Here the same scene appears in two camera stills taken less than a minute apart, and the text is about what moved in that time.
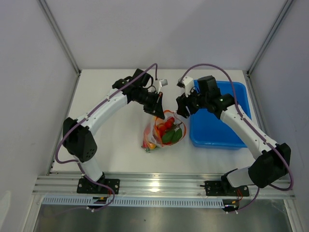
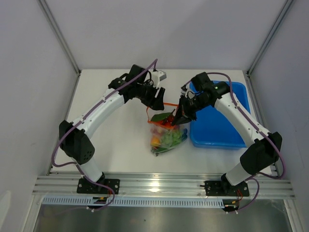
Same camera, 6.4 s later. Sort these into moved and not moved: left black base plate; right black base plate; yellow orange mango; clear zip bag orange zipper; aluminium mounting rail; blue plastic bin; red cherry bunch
Moved: yellow orange mango; red cherry bunch; clear zip bag orange zipper
Not moved: right black base plate; left black base plate; blue plastic bin; aluminium mounting rail
